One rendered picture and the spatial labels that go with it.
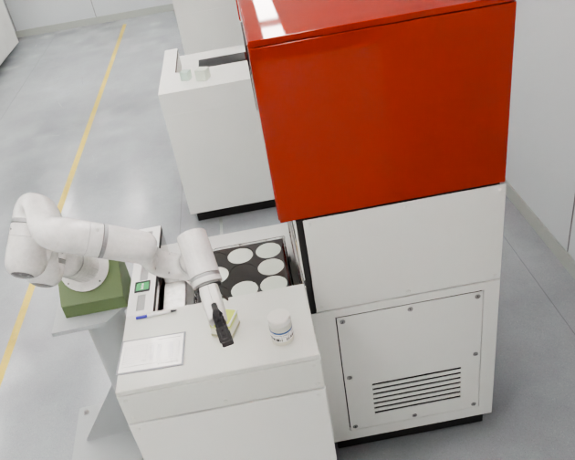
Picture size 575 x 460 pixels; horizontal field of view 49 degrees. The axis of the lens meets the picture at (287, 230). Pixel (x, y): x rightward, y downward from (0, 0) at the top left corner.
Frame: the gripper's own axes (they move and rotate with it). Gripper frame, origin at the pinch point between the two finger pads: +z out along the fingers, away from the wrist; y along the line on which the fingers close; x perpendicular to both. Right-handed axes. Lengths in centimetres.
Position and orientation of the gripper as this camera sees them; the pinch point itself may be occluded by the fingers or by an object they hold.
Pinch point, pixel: (226, 340)
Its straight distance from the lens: 169.5
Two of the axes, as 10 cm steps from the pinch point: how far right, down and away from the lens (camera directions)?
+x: 9.4, -3.2, 1.2
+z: 3.4, 9.0, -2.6
